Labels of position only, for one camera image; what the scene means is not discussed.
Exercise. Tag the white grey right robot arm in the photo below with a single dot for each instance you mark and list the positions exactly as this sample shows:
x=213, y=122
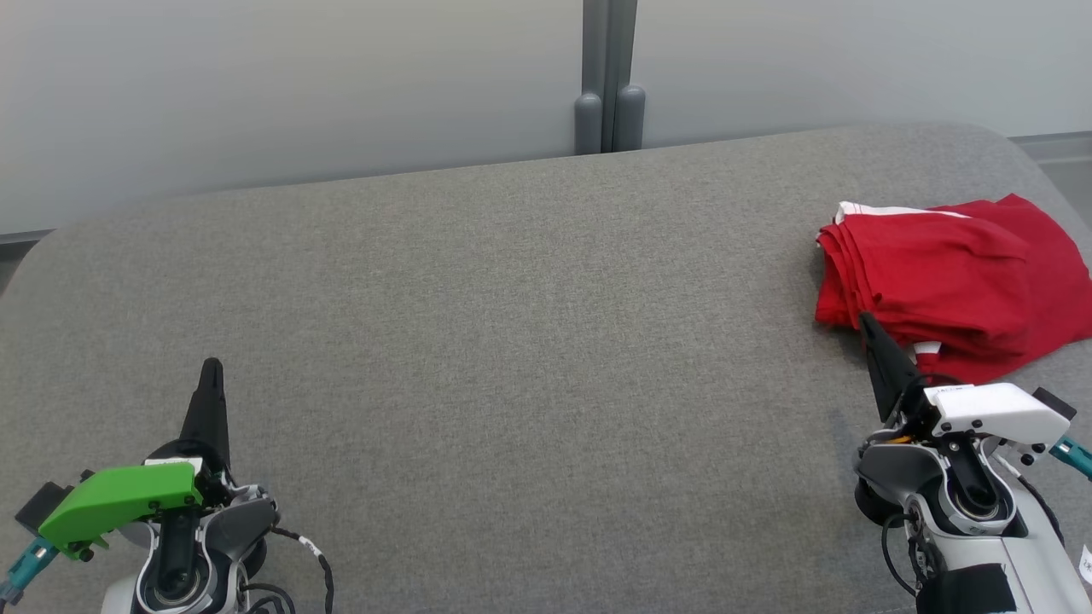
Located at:
x=964, y=495

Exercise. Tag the red Bulls print shorts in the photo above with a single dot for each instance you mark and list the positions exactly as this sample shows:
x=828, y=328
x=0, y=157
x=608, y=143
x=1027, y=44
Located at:
x=921, y=273

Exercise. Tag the white paper tag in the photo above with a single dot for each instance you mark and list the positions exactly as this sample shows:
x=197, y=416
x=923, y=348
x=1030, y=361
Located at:
x=1086, y=563

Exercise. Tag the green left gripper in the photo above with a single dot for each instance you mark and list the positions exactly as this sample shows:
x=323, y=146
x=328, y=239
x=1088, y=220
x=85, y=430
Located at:
x=119, y=503

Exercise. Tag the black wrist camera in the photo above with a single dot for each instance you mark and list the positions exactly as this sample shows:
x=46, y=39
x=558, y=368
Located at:
x=1054, y=402
x=34, y=507

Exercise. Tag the grey rounded partition foot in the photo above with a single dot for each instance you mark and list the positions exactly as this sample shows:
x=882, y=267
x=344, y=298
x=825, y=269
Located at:
x=589, y=124
x=630, y=119

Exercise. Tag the grey partition post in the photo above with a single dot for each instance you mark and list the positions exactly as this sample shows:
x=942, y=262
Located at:
x=610, y=51

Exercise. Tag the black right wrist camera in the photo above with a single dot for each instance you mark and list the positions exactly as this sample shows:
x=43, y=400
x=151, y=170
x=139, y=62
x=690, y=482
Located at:
x=1054, y=402

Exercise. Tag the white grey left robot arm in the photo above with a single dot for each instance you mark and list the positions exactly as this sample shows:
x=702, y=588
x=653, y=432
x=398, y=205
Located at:
x=179, y=563

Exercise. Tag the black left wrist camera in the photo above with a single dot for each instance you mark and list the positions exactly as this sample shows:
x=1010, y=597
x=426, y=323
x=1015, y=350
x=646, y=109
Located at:
x=34, y=507

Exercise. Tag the grey fabric sofa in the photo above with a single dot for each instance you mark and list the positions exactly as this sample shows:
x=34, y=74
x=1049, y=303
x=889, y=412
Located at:
x=512, y=341

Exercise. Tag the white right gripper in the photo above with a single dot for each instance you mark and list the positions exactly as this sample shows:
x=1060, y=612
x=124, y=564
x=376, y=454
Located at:
x=990, y=414

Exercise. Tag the red shirt with white sleeves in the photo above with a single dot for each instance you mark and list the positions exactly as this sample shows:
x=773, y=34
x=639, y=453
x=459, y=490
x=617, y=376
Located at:
x=1062, y=281

